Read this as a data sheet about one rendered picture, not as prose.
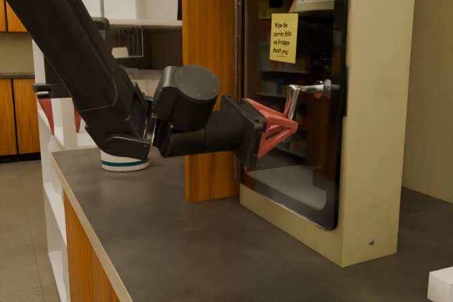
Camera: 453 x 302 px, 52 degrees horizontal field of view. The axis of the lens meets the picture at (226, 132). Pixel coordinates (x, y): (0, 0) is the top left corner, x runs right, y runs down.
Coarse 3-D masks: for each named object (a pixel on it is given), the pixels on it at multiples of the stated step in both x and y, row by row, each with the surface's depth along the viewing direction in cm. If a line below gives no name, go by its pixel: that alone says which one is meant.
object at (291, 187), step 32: (256, 0) 81; (288, 0) 72; (320, 0) 65; (256, 32) 82; (320, 32) 66; (256, 64) 83; (288, 64) 74; (320, 64) 66; (256, 96) 84; (320, 128) 68; (288, 160) 76; (320, 160) 68; (256, 192) 87; (288, 192) 77; (320, 192) 69; (320, 224) 69
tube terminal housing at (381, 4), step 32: (352, 0) 61; (384, 0) 63; (352, 32) 62; (384, 32) 64; (352, 64) 62; (384, 64) 65; (352, 96) 63; (384, 96) 66; (352, 128) 64; (384, 128) 67; (352, 160) 65; (384, 160) 68; (352, 192) 66; (384, 192) 69; (288, 224) 80; (352, 224) 67; (384, 224) 70; (352, 256) 68
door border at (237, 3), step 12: (240, 0) 86; (240, 12) 87; (240, 24) 87; (240, 36) 87; (240, 48) 88; (240, 60) 88; (240, 72) 88; (240, 84) 89; (240, 96) 89; (240, 168) 92; (240, 180) 92
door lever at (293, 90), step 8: (288, 88) 65; (296, 88) 64; (304, 88) 65; (312, 88) 66; (320, 88) 66; (288, 96) 66; (296, 96) 65; (320, 96) 67; (288, 104) 66; (296, 104) 66; (288, 112) 66; (296, 112) 66; (280, 128) 68
